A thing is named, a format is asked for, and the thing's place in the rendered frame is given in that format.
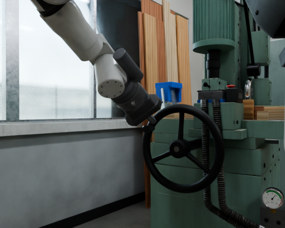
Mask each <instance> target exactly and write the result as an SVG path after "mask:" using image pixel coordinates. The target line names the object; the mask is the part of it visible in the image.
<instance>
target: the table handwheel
mask: <svg viewBox="0 0 285 228"><path fill-rule="evenodd" d="M173 113H179V129H178V139H177V140H174V141H172V142H171V143H170V145H169V151H167V152H165V153H163V154H161V155H159V156H157V157H155V158H152V156H151V152H150V140H151V135H152V132H153V131H151V132H148V133H144V134H143V138H142V153H143V158H144V161H145V163H146V166H147V168H148V170H149V172H150V173H151V175H152V176H153V177H154V178H155V180H156V181H157V182H159V183H160V184H161V185H162V186H164V187H166V188H167V189H169V190H172V191H174V192H178V193H194V192H198V191H200V190H203V189H204V188H206V187H208V186H209V185H210V184H211V183H213V181H214V180H215V179H216V178H217V176H218V175H219V173H220V171H221V169H222V166H223V162H224V155H225V148H224V141H223V137H222V134H221V132H220V130H219V128H218V126H217V124H216V123H215V122H214V121H213V119H212V118H211V117H210V116H209V115H208V114H206V113H205V112H204V111H202V110H201V109H199V108H197V107H194V106H192V105H188V104H174V105H170V106H167V107H165V108H163V109H161V110H159V111H158V112H157V113H156V114H155V115H154V116H153V117H154V118H155V119H156V121H157V122H156V123H154V124H151V123H150V122H148V124H147V125H151V126H154V127H155V126H156V125H157V123H158V122H159V121H160V120H161V119H162V118H164V117H166V116H167V115H170V114H173ZM185 113H187V114H191V115H193V116H195V117H197V118H198V119H200V120H201V121H202V122H203V123H204V124H205V125H206V127H207V128H208V129H209V131H210V133H211V135H212V137H213V140H214V146H215V157H214V162H213V165H212V167H211V169H209V168H208V167H207V166H206V165H204V164H203V163H202V162H200V161H199V160H198V159H197V158H195V157H194V156H193V155H192V154H191V153H190V151H192V150H195V149H198V148H201V147H202V139H200V138H198V139H194V140H189V141H187V140H185V139H183V129H184V115H185ZM171 155H172V156H173V157H174V158H182V157H187V158H188V159H190V160H191V161H192V162H193V163H195V164H196V165H197V166H198V167H200V168H201V169H202V170H203V171H204V172H206V173H207V175H206V176H205V177H204V178H203V179H201V180H199V181H198V182H196V183H192V184H185V185H184V184H178V183H175V182H172V181H170V180H169V179H167V178H166V177H164V176H163V175H162V174H161V173H160V172H159V170H158V169H157V168H156V166H155V164H154V163H155V162H157V161H159V160H161V159H163V158H166V157H168V156H171Z"/></svg>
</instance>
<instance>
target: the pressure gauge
mask: <svg viewBox="0 0 285 228"><path fill-rule="evenodd" d="M274 196H275V197H274ZM273 197H274V198H273ZM272 198H273V200H271V199H272ZM261 200H262V202H263V204H264V205H265V206H266V207H268V208H270V209H271V212H272V213H276V209H279V208H280V207H281V206H282V205H283V203H284V195H283V193H282V192H281V191H280V190H279V189H277V188H275V187H268V188H266V189H265V190H264V191H263V193H262V195H261Z"/></svg>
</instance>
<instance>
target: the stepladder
mask: <svg viewBox="0 0 285 228"><path fill-rule="evenodd" d="M155 88H156V95H157V96H158V97H159V98H161V100H162V101H163V103H162V105H161V109H163V108H165V107H167V106H170V105H176V104H180V102H181V89H182V83H177V82H161V83H155ZM170 102H172V104H170Z"/></svg>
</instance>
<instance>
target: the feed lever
mask: <svg viewBox="0 0 285 228"><path fill-rule="evenodd" d="M243 6H244V13H245V20H246V26H247V36H248V43H249V50H250V56H251V63H248V65H247V75H248V76H253V77H254V79H258V76H260V74H261V64H260V63H259V62H255V61H254V53H253V46H252V36H251V29H250V21H249V14H248V7H247V4H246V1H245V0H243Z"/></svg>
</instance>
